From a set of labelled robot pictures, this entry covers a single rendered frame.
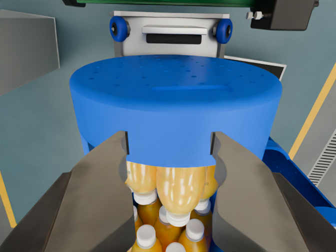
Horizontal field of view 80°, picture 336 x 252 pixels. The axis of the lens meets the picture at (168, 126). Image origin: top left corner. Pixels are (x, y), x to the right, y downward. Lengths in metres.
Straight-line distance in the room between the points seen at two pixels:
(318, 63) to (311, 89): 0.19
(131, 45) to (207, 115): 0.32
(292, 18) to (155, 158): 0.35
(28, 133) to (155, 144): 1.74
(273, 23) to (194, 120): 0.29
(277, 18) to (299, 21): 0.04
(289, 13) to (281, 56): 1.18
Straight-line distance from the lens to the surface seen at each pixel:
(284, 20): 0.44
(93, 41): 1.46
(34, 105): 1.76
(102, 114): 0.20
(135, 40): 0.47
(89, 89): 0.22
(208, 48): 0.48
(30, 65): 1.28
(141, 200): 0.38
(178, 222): 0.35
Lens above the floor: 1.39
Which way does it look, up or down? 62 degrees down
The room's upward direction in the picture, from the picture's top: 176 degrees clockwise
